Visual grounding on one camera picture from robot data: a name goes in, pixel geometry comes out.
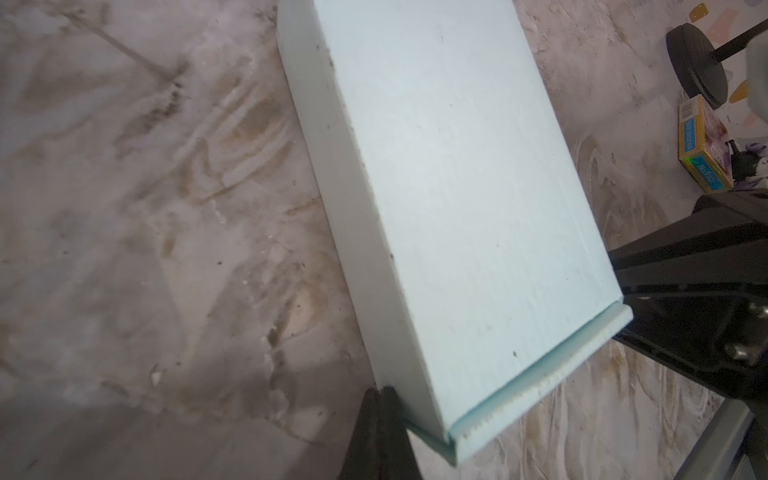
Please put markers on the colourful small card box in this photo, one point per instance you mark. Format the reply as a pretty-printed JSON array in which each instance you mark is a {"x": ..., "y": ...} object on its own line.
[{"x": 703, "y": 148}]

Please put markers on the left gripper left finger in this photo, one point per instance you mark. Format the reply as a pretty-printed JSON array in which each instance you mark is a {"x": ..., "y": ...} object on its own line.
[{"x": 362, "y": 458}]

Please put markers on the small black white figurine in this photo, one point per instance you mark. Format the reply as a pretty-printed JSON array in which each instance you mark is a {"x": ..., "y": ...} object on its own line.
[{"x": 747, "y": 163}]

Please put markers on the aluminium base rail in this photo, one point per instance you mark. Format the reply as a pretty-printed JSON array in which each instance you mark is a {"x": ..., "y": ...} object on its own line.
[{"x": 719, "y": 450}]

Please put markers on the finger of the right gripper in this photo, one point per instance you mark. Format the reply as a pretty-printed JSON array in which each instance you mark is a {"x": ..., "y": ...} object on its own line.
[
  {"x": 719, "y": 249},
  {"x": 712, "y": 334}
]

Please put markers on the mint box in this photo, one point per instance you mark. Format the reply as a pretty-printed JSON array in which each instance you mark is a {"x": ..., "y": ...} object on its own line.
[{"x": 476, "y": 270}]

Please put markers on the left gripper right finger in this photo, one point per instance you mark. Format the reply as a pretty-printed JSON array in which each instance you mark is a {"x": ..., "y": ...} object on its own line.
[{"x": 397, "y": 460}]

